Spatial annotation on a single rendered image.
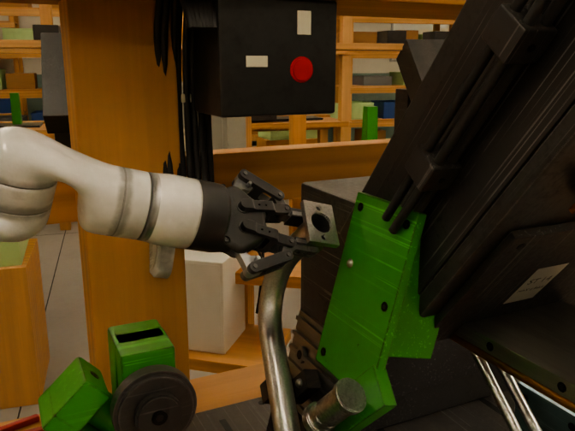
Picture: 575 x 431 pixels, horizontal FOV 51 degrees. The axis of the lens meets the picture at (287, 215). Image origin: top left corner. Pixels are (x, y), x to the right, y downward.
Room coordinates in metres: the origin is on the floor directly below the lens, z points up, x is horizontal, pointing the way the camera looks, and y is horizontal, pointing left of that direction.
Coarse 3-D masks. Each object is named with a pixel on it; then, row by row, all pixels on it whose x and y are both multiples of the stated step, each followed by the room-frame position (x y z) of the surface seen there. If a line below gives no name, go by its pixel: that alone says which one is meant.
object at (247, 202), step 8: (240, 200) 0.64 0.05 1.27; (248, 200) 0.65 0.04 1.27; (256, 200) 0.65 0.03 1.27; (240, 208) 0.64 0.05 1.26; (248, 208) 0.64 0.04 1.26; (256, 208) 0.65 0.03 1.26; (264, 208) 0.65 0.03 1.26; (272, 208) 0.66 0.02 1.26; (280, 208) 0.67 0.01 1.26; (288, 208) 0.68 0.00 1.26; (272, 216) 0.68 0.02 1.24
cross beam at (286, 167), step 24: (312, 144) 1.10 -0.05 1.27; (336, 144) 1.10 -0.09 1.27; (360, 144) 1.11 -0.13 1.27; (384, 144) 1.12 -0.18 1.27; (216, 168) 0.98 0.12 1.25; (240, 168) 1.00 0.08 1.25; (264, 168) 1.02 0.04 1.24; (288, 168) 1.04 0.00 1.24; (312, 168) 1.06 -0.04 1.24; (336, 168) 1.08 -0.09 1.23; (360, 168) 1.10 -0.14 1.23; (72, 192) 0.88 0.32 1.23; (288, 192) 1.04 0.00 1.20; (72, 216) 0.88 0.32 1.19
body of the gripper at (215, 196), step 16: (208, 192) 0.60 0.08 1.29; (224, 192) 0.62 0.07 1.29; (240, 192) 0.66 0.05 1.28; (208, 208) 0.59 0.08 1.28; (224, 208) 0.60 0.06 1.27; (208, 224) 0.59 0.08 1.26; (224, 224) 0.60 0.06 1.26; (208, 240) 0.59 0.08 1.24; (224, 240) 0.60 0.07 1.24; (240, 240) 0.61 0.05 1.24; (256, 240) 0.62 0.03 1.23
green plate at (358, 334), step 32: (352, 224) 0.68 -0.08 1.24; (384, 224) 0.63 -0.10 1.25; (416, 224) 0.59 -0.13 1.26; (352, 256) 0.66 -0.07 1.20; (384, 256) 0.61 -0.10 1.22; (416, 256) 0.60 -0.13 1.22; (352, 288) 0.64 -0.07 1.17; (384, 288) 0.60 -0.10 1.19; (416, 288) 0.60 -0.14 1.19; (352, 320) 0.63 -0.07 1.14; (384, 320) 0.58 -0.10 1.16; (416, 320) 0.60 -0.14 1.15; (320, 352) 0.66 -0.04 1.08; (352, 352) 0.61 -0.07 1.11; (384, 352) 0.57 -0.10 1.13; (416, 352) 0.60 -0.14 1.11
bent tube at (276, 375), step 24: (312, 216) 0.68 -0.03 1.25; (312, 240) 0.64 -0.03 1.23; (336, 240) 0.66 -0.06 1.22; (288, 264) 0.70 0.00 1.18; (264, 288) 0.71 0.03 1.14; (264, 312) 0.70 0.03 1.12; (264, 336) 0.68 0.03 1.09; (264, 360) 0.66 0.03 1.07; (288, 384) 0.63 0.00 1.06; (288, 408) 0.61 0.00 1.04
